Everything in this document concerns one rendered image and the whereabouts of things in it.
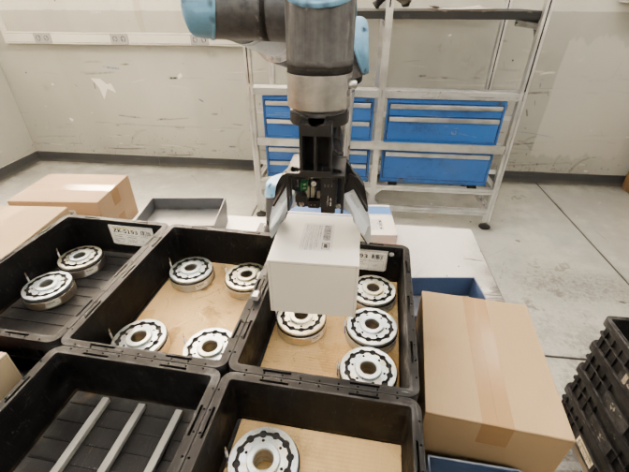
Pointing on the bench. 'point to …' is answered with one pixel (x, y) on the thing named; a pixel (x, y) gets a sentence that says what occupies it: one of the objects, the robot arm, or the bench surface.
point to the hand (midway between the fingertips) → (319, 238)
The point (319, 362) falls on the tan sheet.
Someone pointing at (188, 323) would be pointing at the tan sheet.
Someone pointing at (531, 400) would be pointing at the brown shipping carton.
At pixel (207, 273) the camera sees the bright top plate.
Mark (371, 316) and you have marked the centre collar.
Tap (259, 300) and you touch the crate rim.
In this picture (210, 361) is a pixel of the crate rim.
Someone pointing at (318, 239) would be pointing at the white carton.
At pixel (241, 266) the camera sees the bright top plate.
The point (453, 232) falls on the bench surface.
